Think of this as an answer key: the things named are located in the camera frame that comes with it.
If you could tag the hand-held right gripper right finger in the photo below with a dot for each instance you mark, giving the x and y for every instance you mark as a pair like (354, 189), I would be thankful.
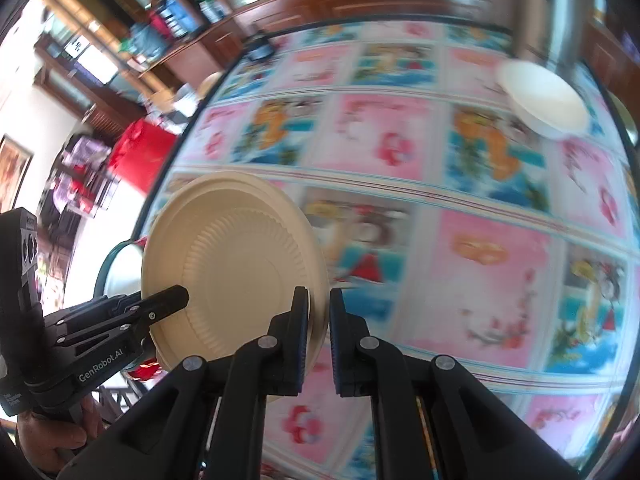
(337, 340)

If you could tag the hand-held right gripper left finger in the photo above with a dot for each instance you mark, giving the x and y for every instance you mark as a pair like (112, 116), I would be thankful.
(301, 330)

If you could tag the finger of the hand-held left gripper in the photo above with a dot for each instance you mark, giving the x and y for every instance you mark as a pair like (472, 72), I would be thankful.
(162, 305)

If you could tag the red glass plate gold rim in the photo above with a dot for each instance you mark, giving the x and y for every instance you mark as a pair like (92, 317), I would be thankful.
(143, 372)

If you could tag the cream plate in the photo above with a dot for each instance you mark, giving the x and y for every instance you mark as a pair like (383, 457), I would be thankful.
(235, 260)

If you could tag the person's left hand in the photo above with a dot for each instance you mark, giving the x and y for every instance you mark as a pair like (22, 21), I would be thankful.
(50, 435)

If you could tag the red gift bag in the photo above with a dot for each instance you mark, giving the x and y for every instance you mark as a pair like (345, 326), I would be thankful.
(142, 160)

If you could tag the purple cloth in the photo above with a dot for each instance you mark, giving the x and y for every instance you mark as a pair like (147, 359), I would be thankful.
(85, 152)

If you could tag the framed picture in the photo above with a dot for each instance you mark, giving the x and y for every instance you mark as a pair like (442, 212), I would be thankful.
(12, 170)

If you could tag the printed tablecloth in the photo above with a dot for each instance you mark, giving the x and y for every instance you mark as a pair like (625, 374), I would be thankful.
(450, 185)

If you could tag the white bucket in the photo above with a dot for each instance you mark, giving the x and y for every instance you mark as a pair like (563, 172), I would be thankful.
(184, 104)

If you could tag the black cylinder blue label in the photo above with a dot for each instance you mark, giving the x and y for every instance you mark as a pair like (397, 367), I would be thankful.
(260, 50)

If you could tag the wooden counter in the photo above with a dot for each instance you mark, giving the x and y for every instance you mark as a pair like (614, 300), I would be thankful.
(350, 5)

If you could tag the stainless steel pot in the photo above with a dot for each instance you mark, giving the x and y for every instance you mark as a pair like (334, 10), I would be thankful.
(550, 10)

